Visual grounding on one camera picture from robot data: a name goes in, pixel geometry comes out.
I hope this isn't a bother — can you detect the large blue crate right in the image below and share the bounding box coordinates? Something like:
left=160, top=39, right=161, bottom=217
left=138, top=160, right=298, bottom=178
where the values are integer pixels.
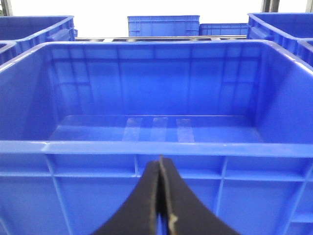
left=0, top=40, right=313, bottom=235

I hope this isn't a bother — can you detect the steel roller conveyor frame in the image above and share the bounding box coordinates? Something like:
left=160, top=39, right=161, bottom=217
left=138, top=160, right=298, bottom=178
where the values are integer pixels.
left=75, top=35, right=246, bottom=43

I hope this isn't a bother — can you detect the far blue crate left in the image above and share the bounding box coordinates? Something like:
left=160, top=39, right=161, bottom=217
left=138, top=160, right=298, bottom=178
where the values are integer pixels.
left=0, top=16, right=75, bottom=64

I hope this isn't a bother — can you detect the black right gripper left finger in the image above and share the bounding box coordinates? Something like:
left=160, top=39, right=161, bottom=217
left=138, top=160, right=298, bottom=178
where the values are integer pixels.
left=93, top=161, right=160, bottom=235

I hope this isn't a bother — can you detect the distant blue crate low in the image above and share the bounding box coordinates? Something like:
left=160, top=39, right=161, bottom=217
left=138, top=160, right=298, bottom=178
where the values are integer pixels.
left=199, top=23, right=248, bottom=36

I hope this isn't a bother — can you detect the distant blue crate tall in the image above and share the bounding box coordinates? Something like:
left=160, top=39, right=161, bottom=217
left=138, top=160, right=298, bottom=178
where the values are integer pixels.
left=127, top=15, right=200, bottom=37

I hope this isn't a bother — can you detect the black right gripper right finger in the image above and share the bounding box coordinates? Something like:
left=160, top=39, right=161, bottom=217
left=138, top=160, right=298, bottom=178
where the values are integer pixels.
left=159, top=155, right=238, bottom=235

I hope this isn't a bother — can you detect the far blue crate right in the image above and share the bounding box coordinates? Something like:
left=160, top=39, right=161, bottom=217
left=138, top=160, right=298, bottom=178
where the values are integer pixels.
left=247, top=13, right=313, bottom=66

